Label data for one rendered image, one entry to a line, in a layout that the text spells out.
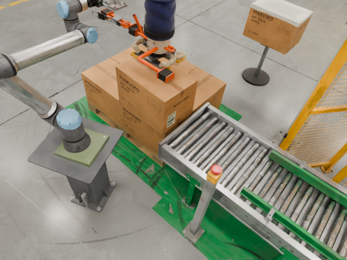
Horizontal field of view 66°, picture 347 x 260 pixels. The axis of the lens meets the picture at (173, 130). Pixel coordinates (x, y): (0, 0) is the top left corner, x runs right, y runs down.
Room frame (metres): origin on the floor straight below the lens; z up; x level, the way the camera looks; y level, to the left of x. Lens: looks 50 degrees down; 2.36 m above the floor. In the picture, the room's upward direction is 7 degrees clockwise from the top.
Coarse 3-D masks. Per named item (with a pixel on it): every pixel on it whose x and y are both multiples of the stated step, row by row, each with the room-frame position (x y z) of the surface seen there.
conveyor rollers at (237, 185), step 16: (208, 112) 1.81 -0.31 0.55; (192, 128) 1.59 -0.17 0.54; (208, 128) 1.63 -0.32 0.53; (176, 144) 1.40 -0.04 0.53; (240, 144) 1.47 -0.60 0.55; (256, 144) 1.48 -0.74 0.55; (240, 160) 1.30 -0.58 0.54; (256, 160) 1.31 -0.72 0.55; (272, 160) 1.33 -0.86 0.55; (256, 176) 1.16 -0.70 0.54; (272, 176) 1.17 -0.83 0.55; (288, 176) 1.19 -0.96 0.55; (304, 192) 1.07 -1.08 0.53; (320, 192) 1.08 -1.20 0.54; (304, 224) 0.80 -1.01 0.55; (320, 224) 0.82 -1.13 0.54; (336, 224) 0.83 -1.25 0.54; (320, 256) 0.60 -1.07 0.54
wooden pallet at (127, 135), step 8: (88, 104) 2.18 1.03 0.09; (96, 112) 2.11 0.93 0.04; (104, 120) 2.02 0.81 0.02; (112, 120) 1.93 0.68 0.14; (120, 128) 1.85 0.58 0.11; (128, 136) 1.81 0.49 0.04; (136, 144) 1.72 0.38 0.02; (144, 152) 1.64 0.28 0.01; (152, 152) 1.57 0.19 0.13; (160, 160) 1.51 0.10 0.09
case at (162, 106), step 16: (128, 64) 1.89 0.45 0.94; (144, 64) 1.91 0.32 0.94; (128, 80) 1.74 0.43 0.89; (144, 80) 1.70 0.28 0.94; (160, 80) 1.72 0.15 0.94; (176, 80) 1.74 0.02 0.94; (192, 80) 1.77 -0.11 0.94; (128, 96) 1.75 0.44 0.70; (144, 96) 1.62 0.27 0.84; (160, 96) 1.53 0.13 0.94; (176, 96) 1.57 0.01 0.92; (192, 96) 1.75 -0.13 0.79; (144, 112) 1.62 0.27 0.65; (160, 112) 1.50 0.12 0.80; (176, 112) 1.59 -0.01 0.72; (160, 128) 1.49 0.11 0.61
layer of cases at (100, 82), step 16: (128, 48) 2.73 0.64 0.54; (144, 48) 2.76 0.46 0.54; (112, 64) 2.39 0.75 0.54; (176, 64) 2.52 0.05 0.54; (192, 64) 2.56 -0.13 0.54; (96, 80) 2.09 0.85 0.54; (112, 80) 2.12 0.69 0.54; (208, 80) 2.30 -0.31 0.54; (96, 96) 2.07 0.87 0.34; (112, 96) 1.90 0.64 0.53; (208, 96) 2.04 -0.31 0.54; (112, 112) 1.92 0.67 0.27; (128, 112) 1.77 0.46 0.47; (192, 112) 1.81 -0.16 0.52; (128, 128) 1.78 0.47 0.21; (144, 128) 1.64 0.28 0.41; (144, 144) 1.64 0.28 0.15
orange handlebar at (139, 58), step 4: (108, 16) 2.10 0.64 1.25; (112, 16) 2.13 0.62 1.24; (124, 20) 2.07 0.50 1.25; (124, 24) 1.99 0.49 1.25; (128, 24) 2.02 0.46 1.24; (128, 28) 1.96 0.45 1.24; (144, 36) 1.86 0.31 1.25; (152, 48) 1.70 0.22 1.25; (156, 48) 1.71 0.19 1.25; (164, 48) 1.73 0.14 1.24; (168, 48) 1.72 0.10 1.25; (172, 48) 1.74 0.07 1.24; (148, 52) 1.65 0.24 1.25; (152, 52) 1.68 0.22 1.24; (172, 52) 1.71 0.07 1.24; (140, 56) 1.59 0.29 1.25; (144, 56) 1.61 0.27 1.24; (140, 60) 1.54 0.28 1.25; (144, 60) 1.54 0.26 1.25; (148, 64) 1.50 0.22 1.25; (152, 68) 1.48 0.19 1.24; (156, 68) 1.47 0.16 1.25
